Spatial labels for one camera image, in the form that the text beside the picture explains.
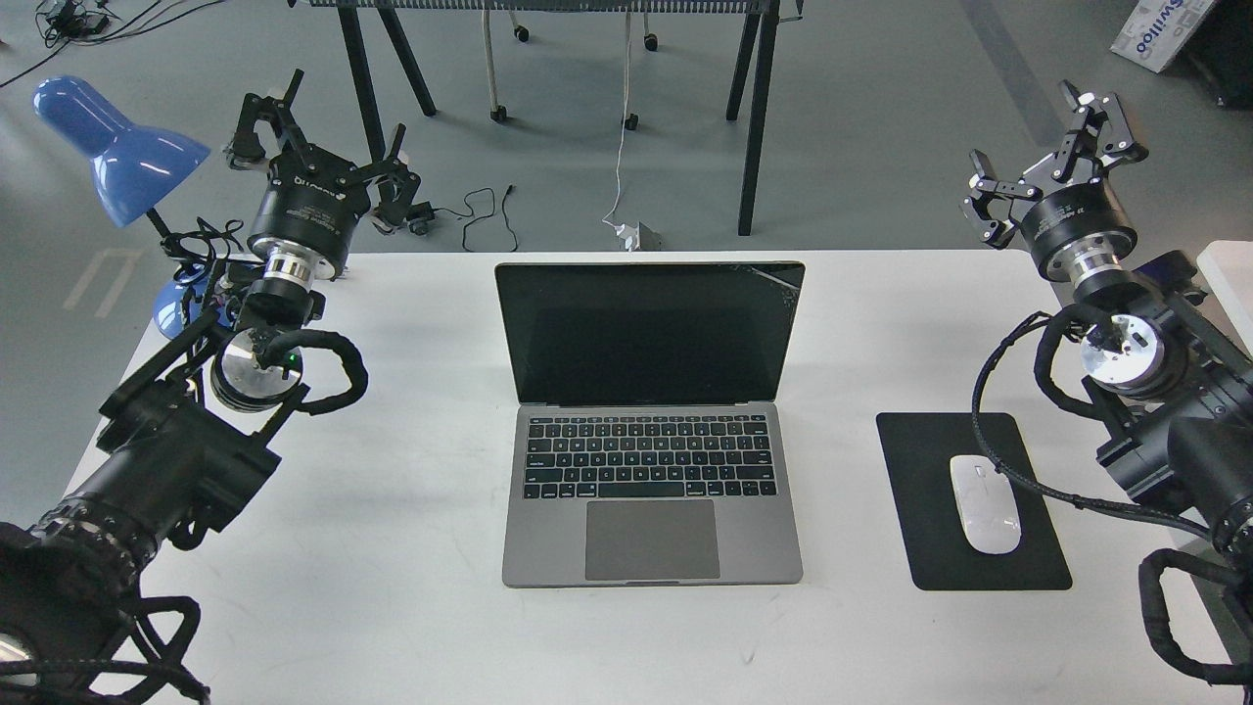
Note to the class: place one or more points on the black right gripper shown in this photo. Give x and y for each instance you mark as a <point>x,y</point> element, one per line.
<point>1078,231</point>

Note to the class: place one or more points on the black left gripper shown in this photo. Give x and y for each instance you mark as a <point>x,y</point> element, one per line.
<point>304,202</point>

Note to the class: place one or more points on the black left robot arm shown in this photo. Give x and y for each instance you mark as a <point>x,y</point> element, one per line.
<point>187,435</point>

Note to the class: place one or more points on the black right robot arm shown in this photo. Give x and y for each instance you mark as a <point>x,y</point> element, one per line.
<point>1134,352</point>

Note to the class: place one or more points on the white cardboard box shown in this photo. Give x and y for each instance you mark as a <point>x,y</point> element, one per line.
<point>1155,32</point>

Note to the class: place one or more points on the blue desk lamp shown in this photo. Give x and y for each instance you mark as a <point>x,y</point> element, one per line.
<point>133,167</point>

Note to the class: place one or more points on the black mouse pad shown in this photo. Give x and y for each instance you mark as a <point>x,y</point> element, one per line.
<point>918,448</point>

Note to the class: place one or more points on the white computer mouse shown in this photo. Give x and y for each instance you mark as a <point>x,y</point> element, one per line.
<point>986,505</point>

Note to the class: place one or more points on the grey open laptop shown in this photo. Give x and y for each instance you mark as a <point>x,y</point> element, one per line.
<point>648,450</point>

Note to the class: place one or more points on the black metal table frame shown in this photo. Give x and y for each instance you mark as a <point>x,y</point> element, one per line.
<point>595,55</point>

